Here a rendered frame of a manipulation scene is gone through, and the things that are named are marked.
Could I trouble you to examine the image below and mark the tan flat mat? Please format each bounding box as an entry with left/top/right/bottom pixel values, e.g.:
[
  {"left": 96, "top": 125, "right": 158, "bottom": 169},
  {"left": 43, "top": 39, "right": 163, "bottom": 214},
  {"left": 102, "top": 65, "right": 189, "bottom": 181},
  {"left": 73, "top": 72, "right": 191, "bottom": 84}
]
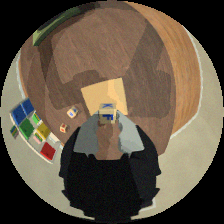
[{"left": 81, "top": 78, "right": 128, "bottom": 116}]

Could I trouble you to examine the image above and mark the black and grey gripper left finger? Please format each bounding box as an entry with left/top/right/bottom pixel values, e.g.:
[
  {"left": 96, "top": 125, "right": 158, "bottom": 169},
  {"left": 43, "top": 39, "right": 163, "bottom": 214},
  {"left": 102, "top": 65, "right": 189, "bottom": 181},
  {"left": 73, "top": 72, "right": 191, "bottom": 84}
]
[{"left": 58, "top": 111, "right": 100, "bottom": 178}]

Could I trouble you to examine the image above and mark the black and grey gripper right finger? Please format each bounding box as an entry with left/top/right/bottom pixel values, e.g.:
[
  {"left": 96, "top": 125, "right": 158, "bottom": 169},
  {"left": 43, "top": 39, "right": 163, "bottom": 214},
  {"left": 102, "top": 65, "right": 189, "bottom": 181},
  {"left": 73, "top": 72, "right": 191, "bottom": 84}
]
[{"left": 116, "top": 110, "right": 162, "bottom": 176}]

